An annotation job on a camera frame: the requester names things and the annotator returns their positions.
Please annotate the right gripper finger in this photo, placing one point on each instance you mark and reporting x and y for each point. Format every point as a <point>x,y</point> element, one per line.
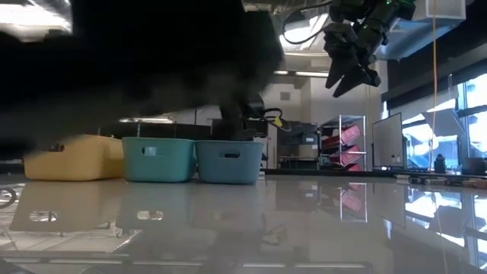
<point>354,83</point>
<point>342,68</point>

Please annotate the blue-grey plastic bin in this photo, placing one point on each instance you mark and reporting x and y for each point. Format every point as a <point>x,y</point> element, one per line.
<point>228,169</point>

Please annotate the green plastic bin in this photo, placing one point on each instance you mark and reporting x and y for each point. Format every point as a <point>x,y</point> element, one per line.
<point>160,167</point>

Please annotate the yellow plastic bin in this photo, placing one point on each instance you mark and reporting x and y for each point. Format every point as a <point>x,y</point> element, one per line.
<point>76,160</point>

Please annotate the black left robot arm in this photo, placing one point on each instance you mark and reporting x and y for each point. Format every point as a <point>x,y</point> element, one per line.
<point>133,57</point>

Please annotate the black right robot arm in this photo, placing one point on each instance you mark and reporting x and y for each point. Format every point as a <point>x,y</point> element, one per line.
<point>373,5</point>

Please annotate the ceiling light strip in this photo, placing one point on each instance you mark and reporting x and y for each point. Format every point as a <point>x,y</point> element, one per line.
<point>300,73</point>

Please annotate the white ceiling air unit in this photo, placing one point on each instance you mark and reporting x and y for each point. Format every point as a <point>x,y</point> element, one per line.
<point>418,34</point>

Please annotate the pink storage bin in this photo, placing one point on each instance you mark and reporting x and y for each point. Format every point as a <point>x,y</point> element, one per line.
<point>352,133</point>
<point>354,167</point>
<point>350,156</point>

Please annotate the metal shelf rack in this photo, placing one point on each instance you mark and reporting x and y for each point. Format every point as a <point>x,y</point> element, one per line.
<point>365,141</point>

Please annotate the dark equipment cabinet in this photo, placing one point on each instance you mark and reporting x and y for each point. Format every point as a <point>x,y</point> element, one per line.
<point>298,144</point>

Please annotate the white board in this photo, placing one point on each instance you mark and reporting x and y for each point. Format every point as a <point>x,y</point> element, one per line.
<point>388,141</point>

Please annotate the silver and black battery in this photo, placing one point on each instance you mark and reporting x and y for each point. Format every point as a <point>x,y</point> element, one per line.
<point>402,177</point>

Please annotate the dark bottle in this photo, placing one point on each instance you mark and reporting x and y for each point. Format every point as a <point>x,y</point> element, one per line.
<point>440,164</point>

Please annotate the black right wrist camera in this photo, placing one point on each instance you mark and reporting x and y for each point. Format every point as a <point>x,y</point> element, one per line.
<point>340,38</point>

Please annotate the black aluminium table frame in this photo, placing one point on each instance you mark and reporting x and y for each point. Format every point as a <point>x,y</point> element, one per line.
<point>342,173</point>

